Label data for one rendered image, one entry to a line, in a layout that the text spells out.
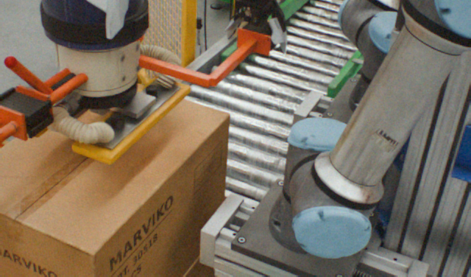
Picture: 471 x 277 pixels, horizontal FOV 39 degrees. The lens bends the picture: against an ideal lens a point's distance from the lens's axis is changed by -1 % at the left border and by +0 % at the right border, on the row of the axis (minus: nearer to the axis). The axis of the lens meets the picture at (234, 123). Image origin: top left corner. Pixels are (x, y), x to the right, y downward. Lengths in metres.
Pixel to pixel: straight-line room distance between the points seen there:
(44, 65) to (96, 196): 2.52
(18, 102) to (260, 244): 0.54
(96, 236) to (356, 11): 0.81
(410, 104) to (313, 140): 0.23
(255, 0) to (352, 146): 0.64
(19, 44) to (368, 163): 3.42
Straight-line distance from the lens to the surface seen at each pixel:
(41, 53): 4.09
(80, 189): 1.51
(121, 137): 1.42
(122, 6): 0.82
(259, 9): 1.52
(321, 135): 1.12
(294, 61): 2.89
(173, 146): 1.62
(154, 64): 1.46
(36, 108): 1.30
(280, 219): 1.25
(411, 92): 0.92
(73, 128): 1.36
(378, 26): 1.55
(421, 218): 1.35
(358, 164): 0.98
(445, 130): 1.23
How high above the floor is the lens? 1.90
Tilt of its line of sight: 34 degrees down
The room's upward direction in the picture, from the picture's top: 4 degrees clockwise
